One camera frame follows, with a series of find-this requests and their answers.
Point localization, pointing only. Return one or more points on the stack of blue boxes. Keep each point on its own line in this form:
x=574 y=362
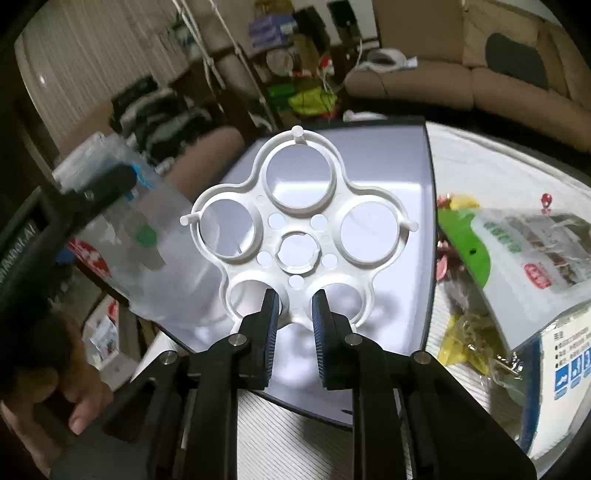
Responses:
x=270 y=30

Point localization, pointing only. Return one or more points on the dark cushion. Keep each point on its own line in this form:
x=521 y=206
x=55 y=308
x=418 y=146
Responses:
x=517 y=60

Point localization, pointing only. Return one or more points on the yellow snack packet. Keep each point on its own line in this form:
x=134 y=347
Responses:
x=466 y=339

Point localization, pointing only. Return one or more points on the blue and white box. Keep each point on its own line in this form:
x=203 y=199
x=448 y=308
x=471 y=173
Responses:
x=568 y=369

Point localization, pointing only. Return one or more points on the brown sofa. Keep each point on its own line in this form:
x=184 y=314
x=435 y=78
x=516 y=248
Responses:
x=425 y=78

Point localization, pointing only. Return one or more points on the small red pin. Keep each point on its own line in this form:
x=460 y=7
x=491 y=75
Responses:
x=546 y=201

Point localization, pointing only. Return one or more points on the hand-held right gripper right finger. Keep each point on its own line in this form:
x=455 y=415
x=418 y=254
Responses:
x=320 y=323

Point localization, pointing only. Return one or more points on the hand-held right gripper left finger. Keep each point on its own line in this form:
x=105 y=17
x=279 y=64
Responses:
x=272 y=319

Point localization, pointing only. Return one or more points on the yellow-green bag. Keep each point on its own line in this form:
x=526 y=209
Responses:
x=311 y=101

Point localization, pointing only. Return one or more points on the white plastic flower-shaped holder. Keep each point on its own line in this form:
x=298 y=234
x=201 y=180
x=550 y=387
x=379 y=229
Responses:
x=298 y=219

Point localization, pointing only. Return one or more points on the white printed box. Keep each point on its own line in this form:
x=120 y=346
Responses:
x=104 y=332

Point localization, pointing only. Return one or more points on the red and white packet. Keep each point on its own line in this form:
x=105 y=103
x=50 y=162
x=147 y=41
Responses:
x=90 y=261

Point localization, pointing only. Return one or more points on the clear plastic bag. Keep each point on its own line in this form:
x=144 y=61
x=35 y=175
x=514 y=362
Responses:
x=175 y=258

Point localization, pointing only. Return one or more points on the person's left hand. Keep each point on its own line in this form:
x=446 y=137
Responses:
x=87 y=387

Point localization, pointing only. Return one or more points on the white cloth item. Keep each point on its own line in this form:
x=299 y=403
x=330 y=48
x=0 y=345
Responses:
x=383 y=57

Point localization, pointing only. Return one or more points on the white pouch with green label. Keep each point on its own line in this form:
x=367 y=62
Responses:
x=517 y=258

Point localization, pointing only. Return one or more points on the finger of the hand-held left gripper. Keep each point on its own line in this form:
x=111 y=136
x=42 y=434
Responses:
x=106 y=182

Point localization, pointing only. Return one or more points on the striped clothes pile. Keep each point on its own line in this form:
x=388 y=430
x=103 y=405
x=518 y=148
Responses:
x=152 y=115

